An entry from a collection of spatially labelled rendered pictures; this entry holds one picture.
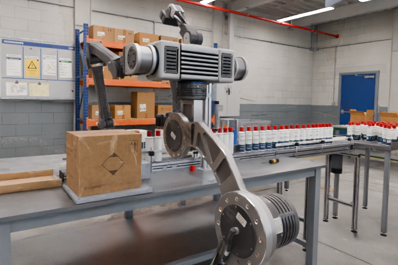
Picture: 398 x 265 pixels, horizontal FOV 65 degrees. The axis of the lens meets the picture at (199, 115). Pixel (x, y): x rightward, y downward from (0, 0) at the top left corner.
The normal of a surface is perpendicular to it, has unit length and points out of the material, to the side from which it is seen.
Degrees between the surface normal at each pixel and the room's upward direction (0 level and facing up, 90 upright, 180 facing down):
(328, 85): 90
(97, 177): 90
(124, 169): 90
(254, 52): 90
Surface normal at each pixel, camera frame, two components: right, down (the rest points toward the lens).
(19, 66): 0.62, 0.05
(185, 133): -0.82, 0.01
